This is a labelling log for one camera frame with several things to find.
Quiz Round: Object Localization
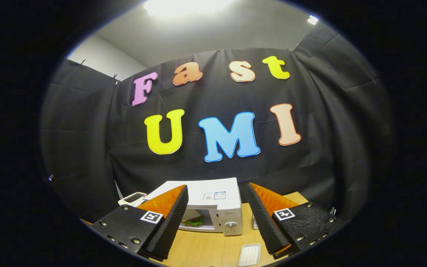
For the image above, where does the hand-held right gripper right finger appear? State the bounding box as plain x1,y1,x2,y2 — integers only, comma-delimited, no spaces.
245,182,345,260

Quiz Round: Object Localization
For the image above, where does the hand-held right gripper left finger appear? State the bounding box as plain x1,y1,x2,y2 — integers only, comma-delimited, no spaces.
91,184,189,261

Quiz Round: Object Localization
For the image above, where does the sandwich with green lettuce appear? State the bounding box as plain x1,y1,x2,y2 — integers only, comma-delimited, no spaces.
181,214,206,228

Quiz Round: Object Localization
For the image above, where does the white microwave oven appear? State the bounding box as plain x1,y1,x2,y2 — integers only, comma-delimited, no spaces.
145,177,244,237

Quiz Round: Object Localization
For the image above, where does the white rectangular tray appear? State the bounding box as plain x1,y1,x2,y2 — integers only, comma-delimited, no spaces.
238,243,262,267

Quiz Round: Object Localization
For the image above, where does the white toaster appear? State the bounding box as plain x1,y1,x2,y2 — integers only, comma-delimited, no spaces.
118,192,148,207

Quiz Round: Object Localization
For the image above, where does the black backdrop cloth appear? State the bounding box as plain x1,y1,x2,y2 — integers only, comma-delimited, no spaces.
39,22,394,223

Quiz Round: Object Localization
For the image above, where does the large bright ceiling light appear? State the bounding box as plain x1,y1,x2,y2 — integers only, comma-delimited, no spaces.
142,0,236,19

